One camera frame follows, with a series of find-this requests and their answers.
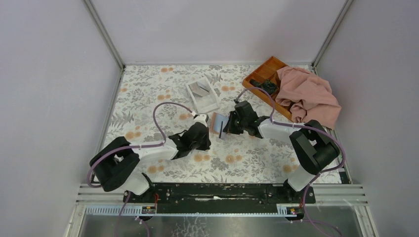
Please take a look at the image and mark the dark green items in tray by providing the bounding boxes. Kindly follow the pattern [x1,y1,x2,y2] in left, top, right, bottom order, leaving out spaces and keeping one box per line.
[250,79,278,96]

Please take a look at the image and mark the white plastic card box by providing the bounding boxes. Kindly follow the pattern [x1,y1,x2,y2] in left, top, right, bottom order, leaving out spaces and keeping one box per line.
[186,78,220,114]

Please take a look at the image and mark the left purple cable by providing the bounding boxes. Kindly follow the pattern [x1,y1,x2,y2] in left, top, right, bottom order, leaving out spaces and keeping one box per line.
[86,102,200,237]

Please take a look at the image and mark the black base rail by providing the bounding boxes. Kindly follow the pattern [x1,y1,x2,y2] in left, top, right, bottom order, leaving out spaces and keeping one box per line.
[123,183,316,214]

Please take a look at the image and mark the orange wooden tray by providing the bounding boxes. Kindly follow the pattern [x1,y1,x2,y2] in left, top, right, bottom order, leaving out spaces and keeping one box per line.
[242,56,292,121]

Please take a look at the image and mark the pink cloth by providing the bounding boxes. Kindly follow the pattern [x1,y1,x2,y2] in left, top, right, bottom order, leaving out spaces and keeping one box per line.
[275,66,341,129]

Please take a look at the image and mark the tan leather card holder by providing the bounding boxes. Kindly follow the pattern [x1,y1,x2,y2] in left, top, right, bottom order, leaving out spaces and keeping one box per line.
[209,112,229,139]

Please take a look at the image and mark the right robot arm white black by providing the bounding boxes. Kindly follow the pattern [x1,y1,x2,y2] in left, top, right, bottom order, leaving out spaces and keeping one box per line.
[219,101,340,203]

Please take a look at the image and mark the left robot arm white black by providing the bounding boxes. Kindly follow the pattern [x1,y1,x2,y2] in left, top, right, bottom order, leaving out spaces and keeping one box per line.
[87,121,211,203]

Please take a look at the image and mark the silver cards in box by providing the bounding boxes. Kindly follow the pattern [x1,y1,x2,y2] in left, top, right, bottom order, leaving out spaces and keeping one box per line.
[188,82,210,97]

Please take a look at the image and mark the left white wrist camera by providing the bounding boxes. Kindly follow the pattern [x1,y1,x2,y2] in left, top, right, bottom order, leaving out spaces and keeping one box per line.
[192,112,209,126]

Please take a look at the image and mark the floral table mat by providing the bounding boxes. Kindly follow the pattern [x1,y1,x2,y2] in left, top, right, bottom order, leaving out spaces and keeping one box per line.
[93,64,343,184]

